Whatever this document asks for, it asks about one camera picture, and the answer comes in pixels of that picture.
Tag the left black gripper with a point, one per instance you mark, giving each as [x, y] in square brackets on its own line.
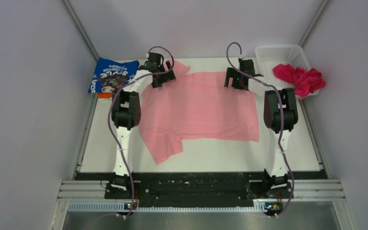
[167, 76]

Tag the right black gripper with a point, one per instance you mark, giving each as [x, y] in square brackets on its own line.
[231, 74]

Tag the pink t-shirt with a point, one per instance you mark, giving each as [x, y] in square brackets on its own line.
[194, 106]

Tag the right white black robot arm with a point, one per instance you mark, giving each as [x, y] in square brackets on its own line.
[280, 116]

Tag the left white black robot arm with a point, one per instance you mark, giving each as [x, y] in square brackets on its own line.
[125, 115]

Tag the white plastic laundry basket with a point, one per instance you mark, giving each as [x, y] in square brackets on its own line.
[270, 56]

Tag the blue printed folded t-shirt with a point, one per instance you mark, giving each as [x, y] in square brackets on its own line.
[110, 75]

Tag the orange folded t-shirt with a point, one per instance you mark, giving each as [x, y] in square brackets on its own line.
[104, 95]

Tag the magenta crumpled t-shirt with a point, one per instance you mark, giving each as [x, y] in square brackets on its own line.
[305, 82]

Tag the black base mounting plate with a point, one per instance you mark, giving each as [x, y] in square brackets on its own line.
[188, 190]

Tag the aluminium front rail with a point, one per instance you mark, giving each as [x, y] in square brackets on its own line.
[89, 196]

